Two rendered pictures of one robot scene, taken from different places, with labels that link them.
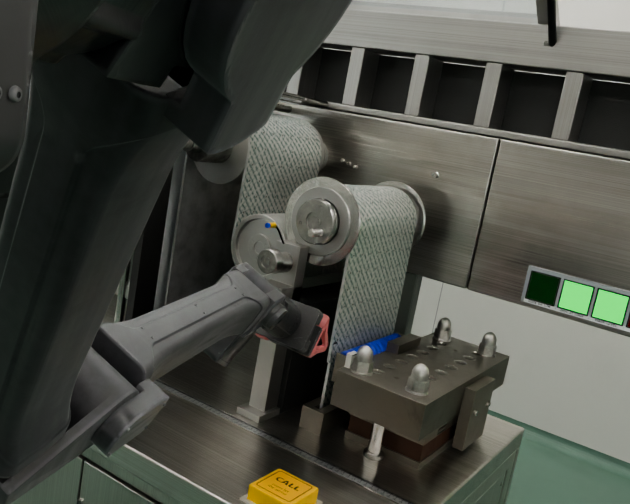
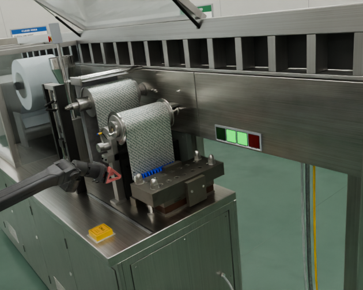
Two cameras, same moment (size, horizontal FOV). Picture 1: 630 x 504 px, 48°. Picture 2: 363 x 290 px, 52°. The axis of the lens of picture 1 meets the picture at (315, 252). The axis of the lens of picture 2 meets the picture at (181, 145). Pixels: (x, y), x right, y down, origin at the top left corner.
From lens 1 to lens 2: 0.87 m
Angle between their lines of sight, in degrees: 22
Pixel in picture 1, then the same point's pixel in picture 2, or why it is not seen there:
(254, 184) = (102, 114)
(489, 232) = (200, 112)
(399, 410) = (147, 197)
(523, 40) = (190, 27)
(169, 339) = not seen: outside the picture
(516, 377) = not seen: hidden behind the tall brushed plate
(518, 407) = not seen: hidden behind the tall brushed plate
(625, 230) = (239, 105)
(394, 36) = (153, 34)
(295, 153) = (121, 96)
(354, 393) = (136, 191)
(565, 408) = not seen: outside the picture
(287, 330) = (94, 175)
